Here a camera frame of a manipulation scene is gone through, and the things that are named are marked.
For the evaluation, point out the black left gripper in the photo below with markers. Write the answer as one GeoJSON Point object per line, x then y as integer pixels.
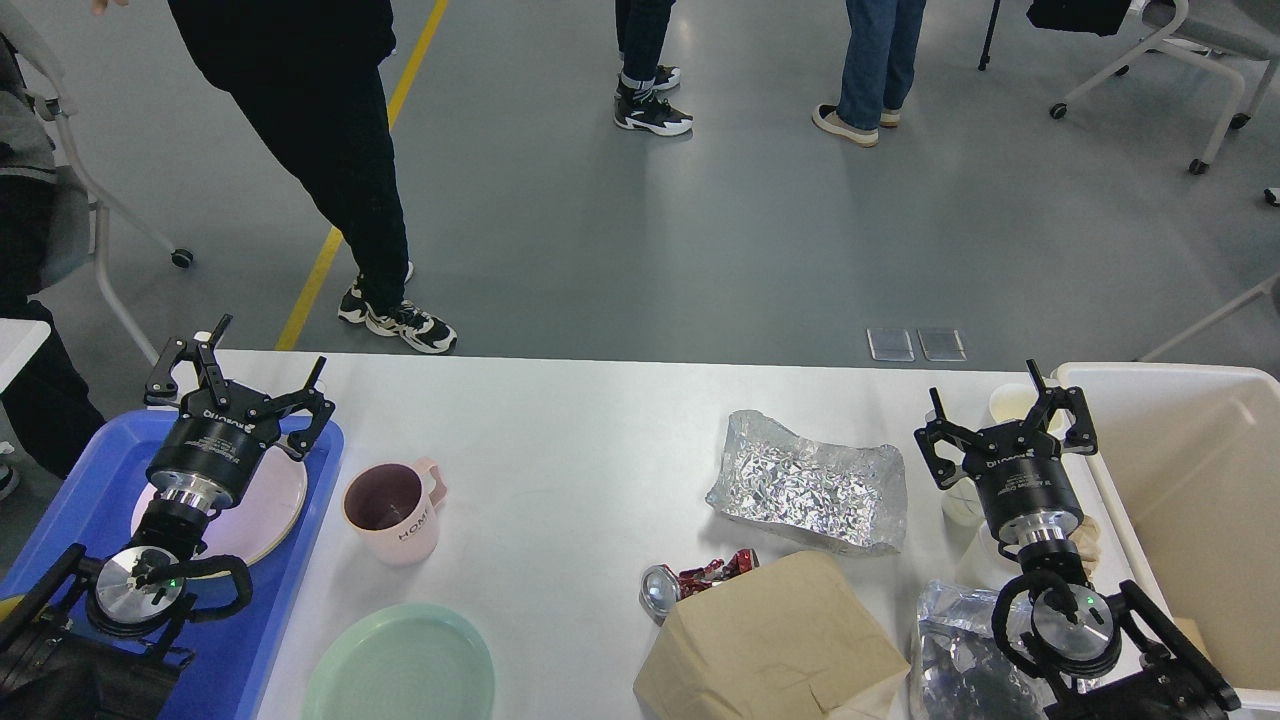
{"type": "Point", "coordinates": [215, 443]}

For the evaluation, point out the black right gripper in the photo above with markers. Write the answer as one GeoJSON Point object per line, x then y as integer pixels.
{"type": "Point", "coordinates": [1025, 480]}

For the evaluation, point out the pink mug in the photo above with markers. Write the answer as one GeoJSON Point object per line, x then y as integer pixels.
{"type": "Point", "coordinates": [394, 509]}

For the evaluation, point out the green plate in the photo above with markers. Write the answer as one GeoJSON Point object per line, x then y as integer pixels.
{"type": "Point", "coordinates": [410, 661]}

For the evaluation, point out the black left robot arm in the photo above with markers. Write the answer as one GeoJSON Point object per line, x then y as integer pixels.
{"type": "Point", "coordinates": [96, 637]}

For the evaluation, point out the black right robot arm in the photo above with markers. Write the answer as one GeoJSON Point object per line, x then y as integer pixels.
{"type": "Point", "coordinates": [1105, 657]}

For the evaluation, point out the white paper cup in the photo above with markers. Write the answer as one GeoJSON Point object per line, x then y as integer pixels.
{"type": "Point", "coordinates": [1011, 402]}

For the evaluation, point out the small clear plastic cup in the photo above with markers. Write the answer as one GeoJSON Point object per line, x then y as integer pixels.
{"type": "Point", "coordinates": [961, 504]}

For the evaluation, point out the pink plate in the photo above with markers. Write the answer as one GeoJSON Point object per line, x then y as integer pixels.
{"type": "Point", "coordinates": [266, 513]}

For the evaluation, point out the clear floor plate right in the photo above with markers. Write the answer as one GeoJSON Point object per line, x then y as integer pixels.
{"type": "Point", "coordinates": [942, 345]}

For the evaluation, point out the clear floor plate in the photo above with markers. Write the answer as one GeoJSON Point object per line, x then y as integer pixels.
{"type": "Point", "coordinates": [942, 345]}
{"type": "Point", "coordinates": [891, 345]}

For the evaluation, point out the clear floor plate left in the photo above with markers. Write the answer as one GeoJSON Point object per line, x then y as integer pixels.
{"type": "Point", "coordinates": [891, 345]}

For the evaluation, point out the crumpled aluminium foil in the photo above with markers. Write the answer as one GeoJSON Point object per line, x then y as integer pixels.
{"type": "Point", "coordinates": [837, 498]}

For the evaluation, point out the white plastic bin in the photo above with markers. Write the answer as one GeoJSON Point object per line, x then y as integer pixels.
{"type": "Point", "coordinates": [1189, 455]}

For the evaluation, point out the silver plastic bag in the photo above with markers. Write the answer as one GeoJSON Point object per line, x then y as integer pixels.
{"type": "Point", "coordinates": [957, 670]}

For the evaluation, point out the white office chair left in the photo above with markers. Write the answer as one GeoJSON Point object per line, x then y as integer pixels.
{"type": "Point", "coordinates": [83, 208]}

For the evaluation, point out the white office chair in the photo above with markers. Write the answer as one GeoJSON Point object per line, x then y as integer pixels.
{"type": "Point", "coordinates": [83, 208]}
{"type": "Point", "coordinates": [1188, 85]}

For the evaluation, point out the blue plastic tray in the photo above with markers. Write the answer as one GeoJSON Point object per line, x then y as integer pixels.
{"type": "Point", "coordinates": [233, 658]}

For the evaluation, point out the brown paper bag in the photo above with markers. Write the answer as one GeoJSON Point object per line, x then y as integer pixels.
{"type": "Point", "coordinates": [789, 640]}

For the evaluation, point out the person in black clothes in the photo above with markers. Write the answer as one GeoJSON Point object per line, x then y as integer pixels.
{"type": "Point", "coordinates": [305, 75]}

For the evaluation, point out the crushed red can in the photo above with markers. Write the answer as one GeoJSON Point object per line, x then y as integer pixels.
{"type": "Point", "coordinates": [661, 587]}

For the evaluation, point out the person in blue jeans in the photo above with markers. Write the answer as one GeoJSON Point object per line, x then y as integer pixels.
{"type": "Point", "coordinates": [879, 70]}

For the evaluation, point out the white office chair right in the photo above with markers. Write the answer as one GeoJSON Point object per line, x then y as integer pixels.
{"type": "Point", "coordinates": [1188, 85]}

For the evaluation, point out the person in dark jeans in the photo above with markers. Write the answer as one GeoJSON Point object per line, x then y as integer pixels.
{"type": "Point", "coordinates": [640, 28]}

